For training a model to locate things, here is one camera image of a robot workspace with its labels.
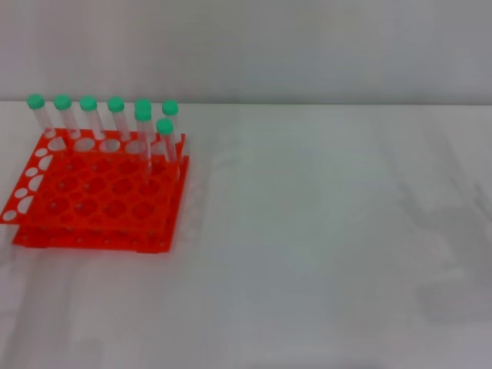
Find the red plastic test tube rack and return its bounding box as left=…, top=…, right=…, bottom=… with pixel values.
left=0, top=128, right=192, bottom=255

